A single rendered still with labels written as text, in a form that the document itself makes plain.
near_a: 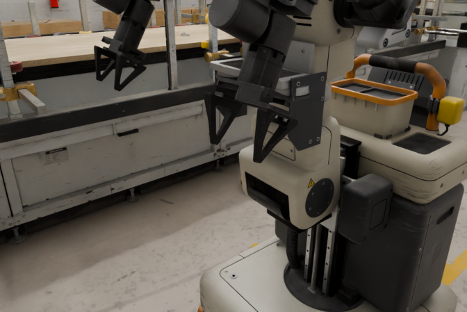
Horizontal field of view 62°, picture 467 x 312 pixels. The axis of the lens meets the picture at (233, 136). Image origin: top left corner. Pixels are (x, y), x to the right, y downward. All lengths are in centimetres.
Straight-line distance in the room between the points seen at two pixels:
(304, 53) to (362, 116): 40
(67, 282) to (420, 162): 151
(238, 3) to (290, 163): 54
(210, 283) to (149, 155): 115
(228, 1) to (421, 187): 73
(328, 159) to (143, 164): 158
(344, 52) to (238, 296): 82
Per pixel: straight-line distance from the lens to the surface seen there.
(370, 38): 76
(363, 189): 99
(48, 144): 189
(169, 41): 198
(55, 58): 195
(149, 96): 195
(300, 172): 92
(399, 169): 108
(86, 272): 197
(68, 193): 226
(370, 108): 114
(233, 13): 50
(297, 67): 84
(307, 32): 84
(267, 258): 149
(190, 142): 250
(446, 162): 111
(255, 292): 136
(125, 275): 190
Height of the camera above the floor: 122
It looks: 22 degrees down
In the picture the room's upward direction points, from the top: straight up
